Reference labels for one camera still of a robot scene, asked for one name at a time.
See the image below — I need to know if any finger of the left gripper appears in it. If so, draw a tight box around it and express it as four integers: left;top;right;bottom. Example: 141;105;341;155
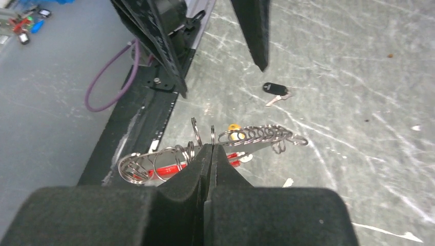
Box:
231;0;270;72
111;0;188;98

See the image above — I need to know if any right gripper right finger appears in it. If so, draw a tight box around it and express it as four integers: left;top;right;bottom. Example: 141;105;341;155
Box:
204;146;359;245

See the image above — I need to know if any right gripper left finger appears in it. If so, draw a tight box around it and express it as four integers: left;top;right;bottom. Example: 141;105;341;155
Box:
1;154;212;245

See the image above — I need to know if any red handled metal keyring holder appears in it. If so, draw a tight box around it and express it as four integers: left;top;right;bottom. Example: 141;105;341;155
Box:
117;118;309;185

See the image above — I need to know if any yellow tagged key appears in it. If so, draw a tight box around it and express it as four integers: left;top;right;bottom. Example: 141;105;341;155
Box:
228;124;245;141

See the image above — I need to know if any black tagged key left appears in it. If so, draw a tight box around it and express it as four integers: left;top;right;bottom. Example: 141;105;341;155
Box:
262;82;292;107

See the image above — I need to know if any colourful clutter on floor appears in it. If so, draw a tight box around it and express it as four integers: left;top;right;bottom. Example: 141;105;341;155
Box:
1;1;53;48

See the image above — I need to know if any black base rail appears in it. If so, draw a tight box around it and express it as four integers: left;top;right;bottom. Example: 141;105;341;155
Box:
77;0;218;187

